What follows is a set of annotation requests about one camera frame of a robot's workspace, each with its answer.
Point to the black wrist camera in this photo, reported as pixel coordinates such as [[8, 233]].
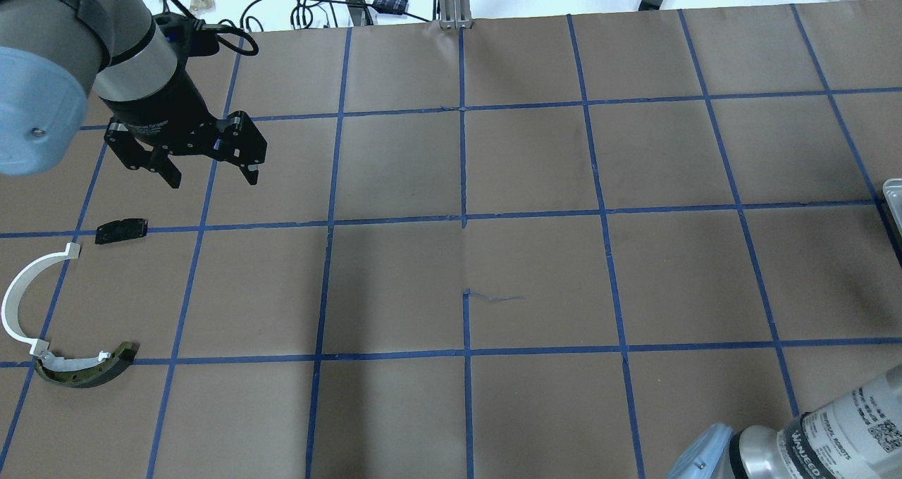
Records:
[[195, 37]]

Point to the black metal bracket plate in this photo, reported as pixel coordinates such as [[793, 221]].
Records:
[[131, 228]]

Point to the dark green brake shoe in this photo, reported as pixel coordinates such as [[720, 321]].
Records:
[[87, 372]]

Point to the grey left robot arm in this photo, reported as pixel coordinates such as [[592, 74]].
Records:
[[56, 52]]

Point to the white plastic tray edge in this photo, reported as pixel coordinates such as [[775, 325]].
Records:
[[892, 191]]

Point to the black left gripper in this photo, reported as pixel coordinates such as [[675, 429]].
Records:
[[161, 113]]

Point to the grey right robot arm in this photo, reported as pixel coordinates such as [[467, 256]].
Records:
[[543, 337]]

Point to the small blue black box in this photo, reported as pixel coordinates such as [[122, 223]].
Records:
[[391, 7]]

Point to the aluminium frame post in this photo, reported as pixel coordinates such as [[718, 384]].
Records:
[[454, 14]]

